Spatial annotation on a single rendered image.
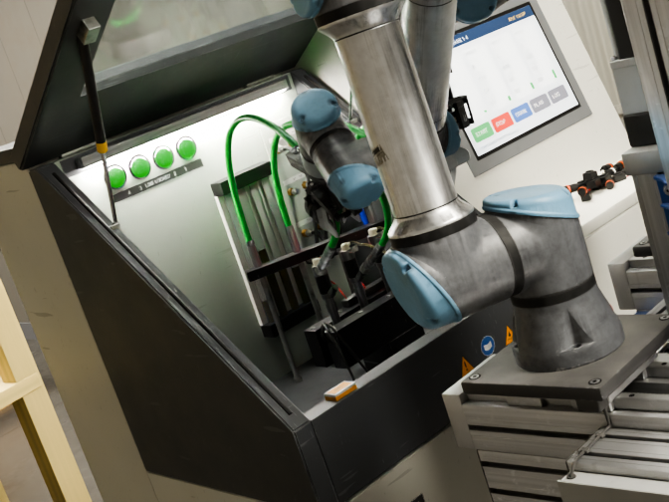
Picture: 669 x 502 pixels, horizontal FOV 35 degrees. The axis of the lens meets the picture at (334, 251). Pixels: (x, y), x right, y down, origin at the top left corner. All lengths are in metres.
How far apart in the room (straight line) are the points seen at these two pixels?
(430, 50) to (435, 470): 0.82
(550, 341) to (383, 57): 0.43
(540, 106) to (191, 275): 0.94
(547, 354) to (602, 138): 1.39
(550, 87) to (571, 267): 1.31
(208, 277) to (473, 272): 1.04
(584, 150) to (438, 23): 1.28
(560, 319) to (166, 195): 1.06
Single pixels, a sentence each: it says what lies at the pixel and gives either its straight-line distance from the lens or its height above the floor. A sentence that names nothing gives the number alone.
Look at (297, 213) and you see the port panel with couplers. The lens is 2.43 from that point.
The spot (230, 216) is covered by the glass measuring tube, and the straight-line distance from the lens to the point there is 2.31.
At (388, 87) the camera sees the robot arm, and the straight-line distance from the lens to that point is 1.32.
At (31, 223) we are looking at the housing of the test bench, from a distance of 2.23.
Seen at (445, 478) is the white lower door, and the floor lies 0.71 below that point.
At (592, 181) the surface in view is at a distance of 2.48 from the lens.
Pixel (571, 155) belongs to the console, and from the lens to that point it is 2.66.
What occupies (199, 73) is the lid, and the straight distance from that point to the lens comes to 2.22.
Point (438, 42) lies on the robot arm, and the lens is 1.49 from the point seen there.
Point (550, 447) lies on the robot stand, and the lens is 1.52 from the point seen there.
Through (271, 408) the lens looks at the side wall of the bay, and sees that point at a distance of 1.78.
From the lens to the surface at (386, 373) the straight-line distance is 1.88.
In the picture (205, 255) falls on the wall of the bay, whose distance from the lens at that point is 2.29.
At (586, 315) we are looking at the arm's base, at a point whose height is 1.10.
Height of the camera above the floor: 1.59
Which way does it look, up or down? 13 degrees down
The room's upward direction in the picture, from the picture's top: 18 degrees counter-clockwise
